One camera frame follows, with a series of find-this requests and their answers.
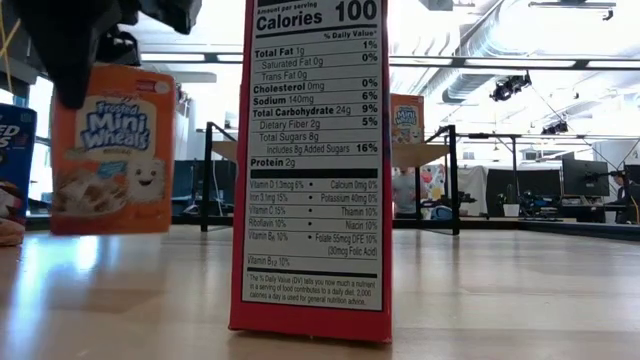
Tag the wooden shelf black metal frame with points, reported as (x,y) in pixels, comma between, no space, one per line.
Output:
(435,155)

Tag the black wall-mounted camera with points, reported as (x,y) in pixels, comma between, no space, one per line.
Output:
(180,95)

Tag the orange Frosted Mini Wheats box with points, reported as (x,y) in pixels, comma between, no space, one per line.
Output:
(115,200)
(407,125)

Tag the small black ceiling spotlight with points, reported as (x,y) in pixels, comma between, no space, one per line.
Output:
(555,128)

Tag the colourful patterned white cloth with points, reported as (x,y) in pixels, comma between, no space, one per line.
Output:
(436,185)

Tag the red Froot Loops box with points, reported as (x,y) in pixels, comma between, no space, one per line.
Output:
(310,150)

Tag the black aluminium table frame rails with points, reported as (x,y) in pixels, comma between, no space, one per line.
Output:
(480,223)

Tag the blue rounded object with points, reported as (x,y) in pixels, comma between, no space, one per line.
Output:
(441,213)

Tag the blue Frosted Flakes box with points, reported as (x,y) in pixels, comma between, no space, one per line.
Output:
(15,165)

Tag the dark office desk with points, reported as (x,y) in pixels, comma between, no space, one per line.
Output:
(585,210)

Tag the black metal frame stand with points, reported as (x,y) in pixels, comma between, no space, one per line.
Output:
(514,150)

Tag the dark blue partition panel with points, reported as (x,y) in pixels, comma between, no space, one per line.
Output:
(190,185)

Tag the long linear ceiling light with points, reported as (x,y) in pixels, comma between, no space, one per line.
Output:
(190,57)

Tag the green plant white pot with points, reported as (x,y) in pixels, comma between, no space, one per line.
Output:
(511,207)

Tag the person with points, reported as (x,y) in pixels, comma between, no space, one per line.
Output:
(631,197)
(405,192)

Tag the silver ceiling air duct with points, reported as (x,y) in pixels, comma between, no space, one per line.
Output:
(467,85)

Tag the white hanging cloth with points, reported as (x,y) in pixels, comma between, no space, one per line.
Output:
(472,187)

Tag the black ceiling rail fixture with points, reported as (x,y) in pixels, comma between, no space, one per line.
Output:
(570,4)

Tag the black partition panel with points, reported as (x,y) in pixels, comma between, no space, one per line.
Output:
(530,180)

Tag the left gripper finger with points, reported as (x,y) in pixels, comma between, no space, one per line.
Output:
(65,50)
(120,47)

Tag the large window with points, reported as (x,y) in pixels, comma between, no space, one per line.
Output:
(42,150)

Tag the black ceiling spotlight cluster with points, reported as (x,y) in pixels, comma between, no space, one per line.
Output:
(507,87)

